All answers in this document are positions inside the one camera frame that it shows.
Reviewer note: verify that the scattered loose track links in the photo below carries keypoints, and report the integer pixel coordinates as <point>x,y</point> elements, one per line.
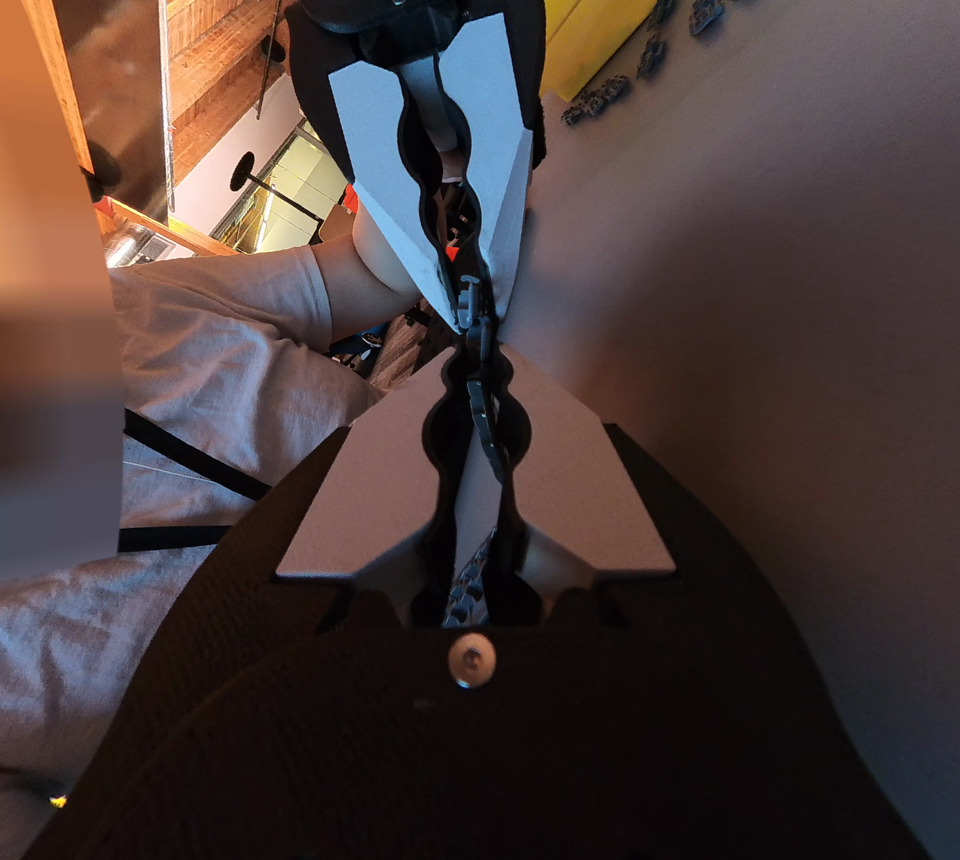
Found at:
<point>596,103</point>

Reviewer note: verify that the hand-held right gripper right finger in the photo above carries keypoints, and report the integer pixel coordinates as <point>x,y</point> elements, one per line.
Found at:
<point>592,500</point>

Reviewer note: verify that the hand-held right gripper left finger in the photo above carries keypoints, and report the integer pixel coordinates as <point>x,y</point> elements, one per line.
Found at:
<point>360,500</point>

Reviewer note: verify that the black ceiling pole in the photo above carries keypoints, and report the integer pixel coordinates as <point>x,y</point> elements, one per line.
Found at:
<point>241,170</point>

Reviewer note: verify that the person's left forearm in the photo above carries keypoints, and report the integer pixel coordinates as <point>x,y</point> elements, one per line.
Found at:
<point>360,290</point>

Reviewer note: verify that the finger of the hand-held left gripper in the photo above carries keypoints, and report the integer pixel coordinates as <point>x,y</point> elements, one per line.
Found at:
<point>495,125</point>
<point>382,148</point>

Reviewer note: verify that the single grey track link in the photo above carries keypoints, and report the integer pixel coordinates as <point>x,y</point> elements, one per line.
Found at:
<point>469,298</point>

